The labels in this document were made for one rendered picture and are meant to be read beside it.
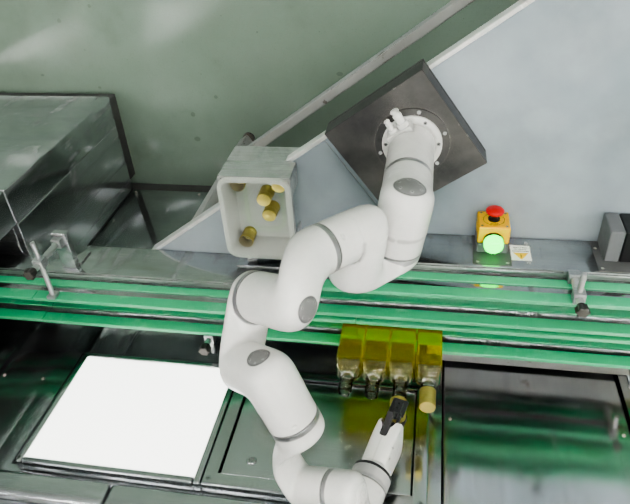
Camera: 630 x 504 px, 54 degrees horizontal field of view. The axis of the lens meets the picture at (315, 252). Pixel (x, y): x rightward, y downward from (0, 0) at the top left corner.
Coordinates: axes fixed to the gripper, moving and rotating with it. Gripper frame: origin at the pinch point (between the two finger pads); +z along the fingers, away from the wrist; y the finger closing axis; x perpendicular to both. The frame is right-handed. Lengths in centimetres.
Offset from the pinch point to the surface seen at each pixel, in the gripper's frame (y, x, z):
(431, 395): 1.5, -5.1, 6.0
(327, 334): -3.6, 24.3, 19.2
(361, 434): -12.8, 8.5, 1.6
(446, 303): 6.5, -1.5, 29.6
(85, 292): 2, 85, 4
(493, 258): 16.1, -9.3, 37.6
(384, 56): 40, 37, 92
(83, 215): -7, 123, 43
